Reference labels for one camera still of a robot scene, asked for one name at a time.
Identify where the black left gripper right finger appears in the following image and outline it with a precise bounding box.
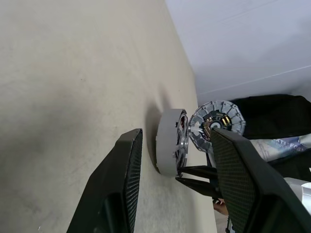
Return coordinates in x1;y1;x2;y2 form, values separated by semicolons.
209;128;311;233

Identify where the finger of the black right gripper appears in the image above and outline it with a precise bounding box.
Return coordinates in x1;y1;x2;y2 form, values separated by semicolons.
174;176;221;199
180;166;218;180

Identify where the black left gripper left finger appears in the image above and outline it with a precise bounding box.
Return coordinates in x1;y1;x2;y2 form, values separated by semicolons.
66;128;143;233

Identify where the grey round motor lid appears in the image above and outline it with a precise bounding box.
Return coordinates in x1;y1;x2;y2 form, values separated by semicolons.
188;100;246;154

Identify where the printed blue grey package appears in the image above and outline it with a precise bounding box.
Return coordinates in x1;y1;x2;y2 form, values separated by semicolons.
247;135;311;163

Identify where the black bag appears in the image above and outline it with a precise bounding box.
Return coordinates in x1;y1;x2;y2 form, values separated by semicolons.
229;95;311;175

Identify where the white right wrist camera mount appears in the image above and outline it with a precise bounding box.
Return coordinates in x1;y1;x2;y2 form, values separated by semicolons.
283;176;311;203

